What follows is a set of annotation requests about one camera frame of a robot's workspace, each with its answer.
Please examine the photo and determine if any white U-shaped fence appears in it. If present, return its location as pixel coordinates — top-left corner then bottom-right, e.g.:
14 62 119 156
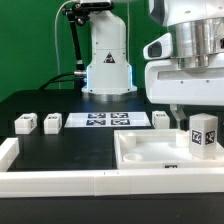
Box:
0 138 224 198

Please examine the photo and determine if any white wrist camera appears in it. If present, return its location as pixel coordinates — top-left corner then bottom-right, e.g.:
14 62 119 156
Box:
143 33 173 60

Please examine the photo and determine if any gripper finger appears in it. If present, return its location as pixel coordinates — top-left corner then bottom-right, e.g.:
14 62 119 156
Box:
170 104 186 130

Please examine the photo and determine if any grey cable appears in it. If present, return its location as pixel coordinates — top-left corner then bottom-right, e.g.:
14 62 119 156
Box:
54 0 81 90

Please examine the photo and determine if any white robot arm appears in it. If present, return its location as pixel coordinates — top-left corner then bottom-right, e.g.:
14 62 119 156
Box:
62 0 224 117

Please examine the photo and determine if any white square table top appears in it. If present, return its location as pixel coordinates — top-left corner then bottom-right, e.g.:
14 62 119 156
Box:
114 129 224 169

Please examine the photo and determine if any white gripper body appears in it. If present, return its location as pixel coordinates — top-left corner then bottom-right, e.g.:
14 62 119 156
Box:
145 59 224 106

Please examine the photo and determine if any black cable bundle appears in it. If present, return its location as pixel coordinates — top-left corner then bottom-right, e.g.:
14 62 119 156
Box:
38 6 88 91

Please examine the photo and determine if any white marker sheet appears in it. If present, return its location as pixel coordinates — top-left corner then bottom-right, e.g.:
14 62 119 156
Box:
65 112 151 128

